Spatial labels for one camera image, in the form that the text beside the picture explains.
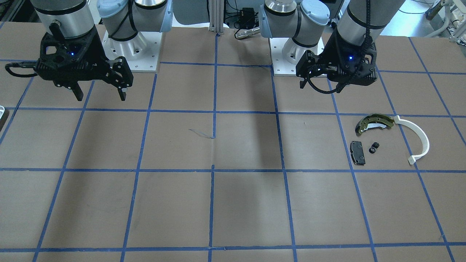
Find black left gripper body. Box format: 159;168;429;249
296;29;377;88

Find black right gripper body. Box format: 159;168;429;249
35;24;134;89

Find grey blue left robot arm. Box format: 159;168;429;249
258;0;403;94

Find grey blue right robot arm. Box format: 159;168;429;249
32;0;173;101

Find olive brake shoe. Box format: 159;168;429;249
355;113;395;136

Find black brake pad plate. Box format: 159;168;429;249
350;141;366;165

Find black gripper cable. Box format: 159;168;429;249
4;62;41;78

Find white curved plastic bracket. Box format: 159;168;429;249
394;115;430;165

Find aluminium frame post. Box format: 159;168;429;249
208;0;225;35

